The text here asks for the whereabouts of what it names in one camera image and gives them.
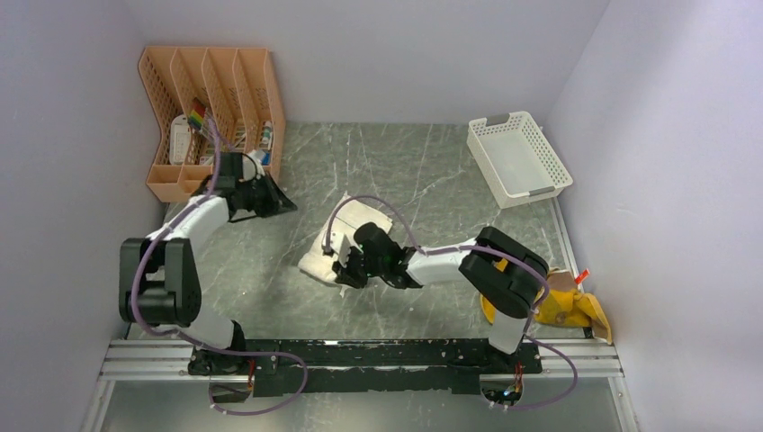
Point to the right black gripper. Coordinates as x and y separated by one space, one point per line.
346 275

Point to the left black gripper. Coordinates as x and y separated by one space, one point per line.
277 202

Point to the cream white towel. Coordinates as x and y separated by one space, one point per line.
318 260

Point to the yellow brown towel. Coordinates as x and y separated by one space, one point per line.
567 306

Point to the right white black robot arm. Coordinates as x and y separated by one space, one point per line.
508 275

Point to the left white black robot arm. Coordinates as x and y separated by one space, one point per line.
159 285

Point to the blue capped white bottle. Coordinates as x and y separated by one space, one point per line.
266 138

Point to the rainbow coloured item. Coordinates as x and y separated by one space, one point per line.
196 116

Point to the white remote control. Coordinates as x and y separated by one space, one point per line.
180 140

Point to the orange plastic file organizer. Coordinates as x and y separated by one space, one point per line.
240 90

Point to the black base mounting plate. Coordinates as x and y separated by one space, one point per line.
387 365

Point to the white plastic basket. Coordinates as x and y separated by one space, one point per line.
518 163

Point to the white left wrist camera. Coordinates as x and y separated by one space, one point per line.
260 156

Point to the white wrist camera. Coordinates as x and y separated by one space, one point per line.
260 156
341 245

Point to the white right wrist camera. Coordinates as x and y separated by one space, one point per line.
341 245

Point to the aluminium frame rail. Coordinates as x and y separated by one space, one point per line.
166 360

